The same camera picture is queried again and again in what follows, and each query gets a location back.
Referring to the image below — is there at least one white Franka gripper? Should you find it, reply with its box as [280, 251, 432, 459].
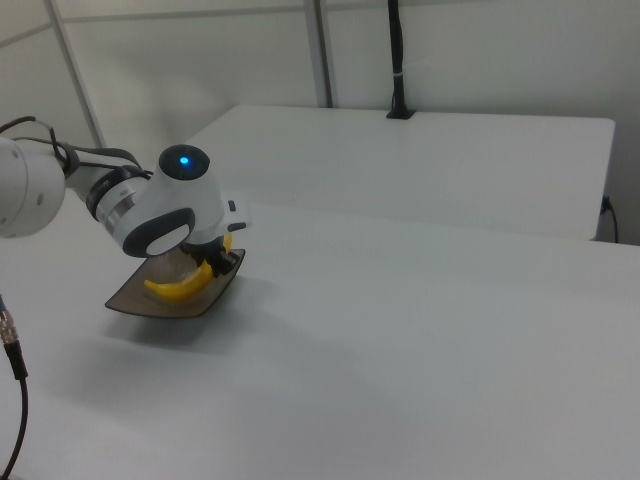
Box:
[180, 188, 254, 278]

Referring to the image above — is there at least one yellow banana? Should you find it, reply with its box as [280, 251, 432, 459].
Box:
[143, 232, 235, 305]

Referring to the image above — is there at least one square brown ceramic plate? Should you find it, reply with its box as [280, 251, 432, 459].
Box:
[104, 248, 248, 319]

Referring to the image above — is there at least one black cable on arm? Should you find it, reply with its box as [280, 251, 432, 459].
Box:
[0, 116, 154, 181]

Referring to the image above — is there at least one grey partition post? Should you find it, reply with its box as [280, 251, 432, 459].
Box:
[43, 0, 106, 150]
[304, 0, 341, 108]

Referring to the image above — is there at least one brown cable with metal connector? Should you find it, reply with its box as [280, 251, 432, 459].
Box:
[0, 292, 30, 476]

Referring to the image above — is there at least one blue cable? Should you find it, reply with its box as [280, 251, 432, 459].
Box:
[601, 194, 620, 245]

